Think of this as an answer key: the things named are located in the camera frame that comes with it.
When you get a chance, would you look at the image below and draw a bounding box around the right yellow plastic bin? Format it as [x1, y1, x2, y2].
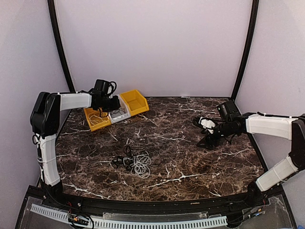
[120, 90, 150, 116]

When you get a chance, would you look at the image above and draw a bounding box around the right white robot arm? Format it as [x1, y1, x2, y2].
[193, 101, 305, 207]

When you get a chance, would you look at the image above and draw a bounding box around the thin black cable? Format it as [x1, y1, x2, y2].
[109, 107, 127, 118]

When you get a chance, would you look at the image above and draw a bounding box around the left yellow plastic bin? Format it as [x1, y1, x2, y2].
[83, 108, 111, 132]

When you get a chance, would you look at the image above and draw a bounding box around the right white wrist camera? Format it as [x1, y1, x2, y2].
[192, 116, 216, 134]

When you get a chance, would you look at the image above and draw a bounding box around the black frame post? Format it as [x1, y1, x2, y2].
[231, 0, 259, 101]
[47, 0, 76, 93]

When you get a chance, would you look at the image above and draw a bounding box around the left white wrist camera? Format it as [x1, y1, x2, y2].
[107, 81, 117, 97]

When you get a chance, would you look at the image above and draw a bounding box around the right black frame post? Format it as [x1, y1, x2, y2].
[231, 0, 259, 101]

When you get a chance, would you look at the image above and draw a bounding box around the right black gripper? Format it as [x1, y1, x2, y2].
[196, 120, 237, 150]

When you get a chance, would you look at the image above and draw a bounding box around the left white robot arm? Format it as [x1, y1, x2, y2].
[30, 79, 120, 187]

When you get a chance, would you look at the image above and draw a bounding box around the white slotted cable duct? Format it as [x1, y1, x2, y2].
[30, 204, 227, 229]

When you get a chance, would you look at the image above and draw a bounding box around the black front rail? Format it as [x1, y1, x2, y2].
[27, 186, 270, 217]

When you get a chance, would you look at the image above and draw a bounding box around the left black frame post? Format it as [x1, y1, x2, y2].
[47, 0, 76, 93]

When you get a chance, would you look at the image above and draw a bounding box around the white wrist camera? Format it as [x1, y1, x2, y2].
[107, 81, 117, 97]
[192, 116, 216, 134]

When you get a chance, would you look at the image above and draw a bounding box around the yellow plastic bin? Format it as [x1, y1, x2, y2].
[120, 90, 150, 116]
[83, 108, 111, 132]

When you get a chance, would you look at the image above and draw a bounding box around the grey plastic bin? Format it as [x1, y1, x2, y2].
[109, 95, 131, 124]

